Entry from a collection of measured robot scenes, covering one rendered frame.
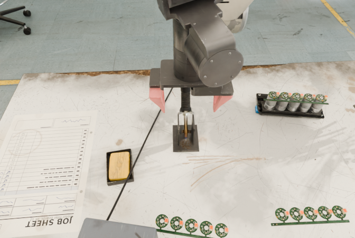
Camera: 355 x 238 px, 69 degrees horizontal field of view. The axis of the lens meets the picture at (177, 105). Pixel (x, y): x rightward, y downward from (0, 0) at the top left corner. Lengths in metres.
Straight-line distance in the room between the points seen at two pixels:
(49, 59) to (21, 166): 1.64
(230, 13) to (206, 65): 0.62
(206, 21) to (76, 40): 2.11
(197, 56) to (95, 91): 0.49
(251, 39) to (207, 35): 2.04
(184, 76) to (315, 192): 0.37
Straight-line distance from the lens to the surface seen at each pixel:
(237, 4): 0.90
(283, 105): 0.69
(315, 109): 0.72
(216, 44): 0.30
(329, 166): 0.67
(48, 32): 2.59
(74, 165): 0.63
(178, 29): 0.37
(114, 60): 2.09
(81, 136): 0.67
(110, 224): 0.45
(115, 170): 0.58
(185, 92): 0.56
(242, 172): 0.60
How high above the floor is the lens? 1.27
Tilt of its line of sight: 48 degrees down
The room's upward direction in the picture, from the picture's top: straight up
